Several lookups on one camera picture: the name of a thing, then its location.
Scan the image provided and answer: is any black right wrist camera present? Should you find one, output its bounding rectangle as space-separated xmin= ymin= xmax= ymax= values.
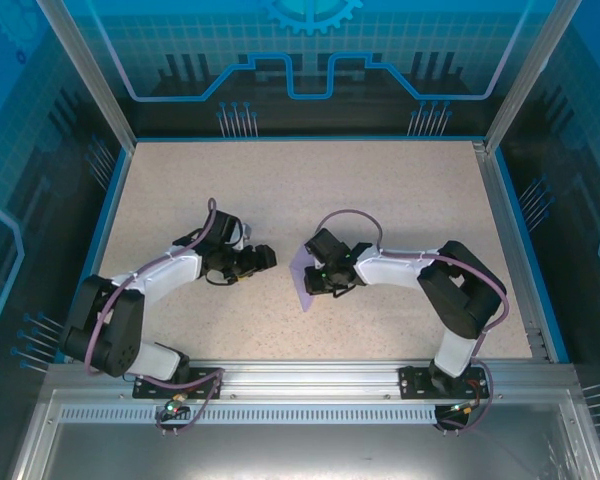
xmin=303 ymin=228 xmax=351 ymax=266

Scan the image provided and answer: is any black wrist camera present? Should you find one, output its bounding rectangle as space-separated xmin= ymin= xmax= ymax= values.
xmin=207 ymin=210 xmax=255 ymax=251
xmin=303 ymin=228 xmax=351 ymax=266

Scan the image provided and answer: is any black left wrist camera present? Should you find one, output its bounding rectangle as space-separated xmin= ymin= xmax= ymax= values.
xmin=207 ymin=210 xmax=255 ymax=251

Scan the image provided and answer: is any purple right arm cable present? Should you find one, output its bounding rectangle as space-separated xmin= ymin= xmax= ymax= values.
xmin=314 ymin=208 xmax=511 ymax=435

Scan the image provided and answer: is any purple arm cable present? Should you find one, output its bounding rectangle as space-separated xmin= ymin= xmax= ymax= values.
xmin=314 ymin=208 xmax=511 ymax=435
xmin=82 ymin=197 xmax=226 ymax=437

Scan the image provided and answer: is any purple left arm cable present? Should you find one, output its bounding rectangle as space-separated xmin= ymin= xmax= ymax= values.
xmin=82 ymin=197 xmax=226 ymax=437

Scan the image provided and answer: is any aluminium mounting rail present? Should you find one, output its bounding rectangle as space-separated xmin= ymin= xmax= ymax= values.
xmin=44 ymin=358 xmax=581 ymax=404

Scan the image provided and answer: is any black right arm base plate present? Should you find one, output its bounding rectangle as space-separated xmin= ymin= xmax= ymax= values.
xmin=398 ymin=364 xmax=486 ymax=400

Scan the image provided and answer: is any slotted grey cable duct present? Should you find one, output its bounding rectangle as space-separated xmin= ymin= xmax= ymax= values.
xmin=57 ymin=404 xmax=461 ymax=426

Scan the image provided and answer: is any cable connector with green light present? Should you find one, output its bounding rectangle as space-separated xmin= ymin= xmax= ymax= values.
xmin=447 ymin=398 xmax=484 ymax=417
xmin=162 ymin=393 xmax=191 ymax=419

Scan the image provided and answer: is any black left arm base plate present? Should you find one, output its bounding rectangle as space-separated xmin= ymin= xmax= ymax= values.
xmin=132 ymin=366 xmax=225 ymax=400

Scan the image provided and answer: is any aluminium side rail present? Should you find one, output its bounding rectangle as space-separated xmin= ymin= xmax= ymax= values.
xmin=472 ymin=141 xmax=551 ymax=362

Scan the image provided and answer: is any aluminium frame post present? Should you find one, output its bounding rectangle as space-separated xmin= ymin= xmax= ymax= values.
xmin=483 ymin=0 xmax=576 ymax=155
xmin=34 ymin=0 xmax=137 ymax=151

